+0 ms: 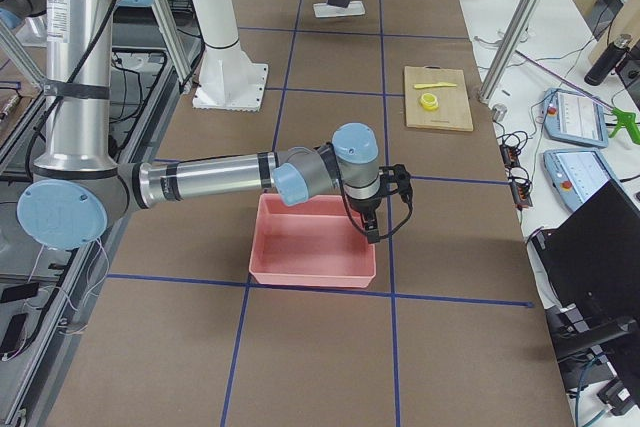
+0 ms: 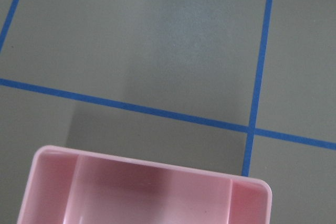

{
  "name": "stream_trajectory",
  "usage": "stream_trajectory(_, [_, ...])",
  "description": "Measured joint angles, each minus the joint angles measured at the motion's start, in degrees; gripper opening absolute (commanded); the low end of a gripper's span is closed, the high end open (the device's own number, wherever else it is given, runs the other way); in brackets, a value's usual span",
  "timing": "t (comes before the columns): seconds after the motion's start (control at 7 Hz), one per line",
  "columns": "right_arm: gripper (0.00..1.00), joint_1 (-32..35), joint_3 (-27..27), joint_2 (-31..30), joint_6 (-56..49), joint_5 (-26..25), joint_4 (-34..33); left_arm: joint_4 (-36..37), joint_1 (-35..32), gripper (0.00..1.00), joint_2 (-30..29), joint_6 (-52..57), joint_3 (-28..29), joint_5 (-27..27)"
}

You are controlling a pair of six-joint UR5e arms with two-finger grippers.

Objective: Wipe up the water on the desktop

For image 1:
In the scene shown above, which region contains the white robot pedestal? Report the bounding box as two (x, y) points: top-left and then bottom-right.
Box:
(192, 0), (268, 112)

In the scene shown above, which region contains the small silver cylinder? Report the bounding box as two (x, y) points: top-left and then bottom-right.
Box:
(491, 103), (508, 122)

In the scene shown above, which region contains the lower teach pendant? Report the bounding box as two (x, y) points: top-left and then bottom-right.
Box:
(542, 148), (619, 212)

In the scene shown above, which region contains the upper teach pendant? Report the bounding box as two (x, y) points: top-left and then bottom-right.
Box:
(543, 88), (609, 148)

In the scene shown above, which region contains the black water bottle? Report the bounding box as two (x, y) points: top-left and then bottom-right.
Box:
(584, 33), (632, 86)

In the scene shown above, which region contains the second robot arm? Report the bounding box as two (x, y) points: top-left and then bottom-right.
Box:
(1, 0), (47, 30)

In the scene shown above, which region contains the pink plastic bin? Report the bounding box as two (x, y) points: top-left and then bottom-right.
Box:
(249, 193), (377, 288)

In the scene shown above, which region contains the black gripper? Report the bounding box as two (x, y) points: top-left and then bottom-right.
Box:
(347, 181), (384, 244)

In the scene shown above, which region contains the yellow plastic knife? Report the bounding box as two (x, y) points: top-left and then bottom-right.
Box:
(412, 81), (458, 90)

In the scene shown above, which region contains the teach pendant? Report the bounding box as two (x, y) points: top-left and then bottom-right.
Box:
(542, 148), (619, 212)
(543, 88), (609, 148)

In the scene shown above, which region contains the white rectangular tray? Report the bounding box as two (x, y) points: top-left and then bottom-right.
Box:
(313, 1), (366, 19)

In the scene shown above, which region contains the aluminium frame post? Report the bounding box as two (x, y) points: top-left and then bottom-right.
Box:
(478, 0), (540, 104)

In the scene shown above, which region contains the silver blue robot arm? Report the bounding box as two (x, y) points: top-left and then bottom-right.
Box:
(17, 0), (388, 250)

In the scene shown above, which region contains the green handled reacher tool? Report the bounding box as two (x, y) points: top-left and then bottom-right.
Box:
(515, 50), (640, 145)

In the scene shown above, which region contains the wooden cutting board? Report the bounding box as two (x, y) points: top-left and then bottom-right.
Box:
(404, 66), (474, 132)

